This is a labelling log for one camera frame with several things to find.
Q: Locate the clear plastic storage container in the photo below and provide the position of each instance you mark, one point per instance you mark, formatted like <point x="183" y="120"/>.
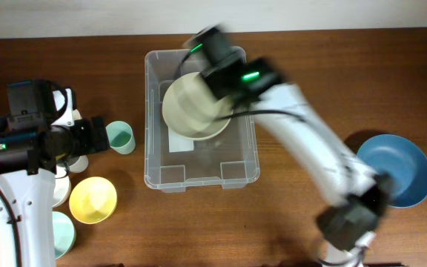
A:
<point x="229" y="160"/>

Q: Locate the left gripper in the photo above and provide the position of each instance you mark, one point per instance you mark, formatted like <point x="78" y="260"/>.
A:
<point x="85" y="127"/>

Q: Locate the white label in container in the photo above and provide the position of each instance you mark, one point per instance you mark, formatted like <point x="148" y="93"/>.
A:
<point x="177" y="143"/>

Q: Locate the mint green small bowl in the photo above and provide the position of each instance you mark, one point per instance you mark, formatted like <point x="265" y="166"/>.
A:
<point x="64" y="233"/>

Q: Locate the beige bowl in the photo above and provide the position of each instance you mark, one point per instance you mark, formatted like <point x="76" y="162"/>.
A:
<point x="191" y="110"/>

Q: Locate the yellow small bowl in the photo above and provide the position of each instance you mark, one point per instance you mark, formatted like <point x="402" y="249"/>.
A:
<point x="93" y="200"/>

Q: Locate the cream cup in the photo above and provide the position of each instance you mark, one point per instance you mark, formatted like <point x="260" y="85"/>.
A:
<point x="76" y="115"/>

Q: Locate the grey cup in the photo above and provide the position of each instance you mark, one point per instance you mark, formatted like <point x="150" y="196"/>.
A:
<point x="72" y="165"/>

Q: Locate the white small bowl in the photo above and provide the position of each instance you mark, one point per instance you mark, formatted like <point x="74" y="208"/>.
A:
<point x="62" y="187"/>

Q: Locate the mint green cup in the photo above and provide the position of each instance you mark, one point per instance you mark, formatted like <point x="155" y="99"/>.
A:
<point x="121" y="137"/>

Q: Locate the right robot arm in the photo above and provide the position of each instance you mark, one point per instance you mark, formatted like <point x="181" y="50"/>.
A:
<point x="358" y="196"/>

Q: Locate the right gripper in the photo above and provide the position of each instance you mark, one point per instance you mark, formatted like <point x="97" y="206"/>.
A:
<point x="209" y="80"/>

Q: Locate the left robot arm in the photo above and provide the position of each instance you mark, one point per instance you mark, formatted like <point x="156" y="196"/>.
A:
<point x="40" y="132"/>

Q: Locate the blue bowl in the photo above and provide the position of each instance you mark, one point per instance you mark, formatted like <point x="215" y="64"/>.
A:
<point x="404" y="161"/>

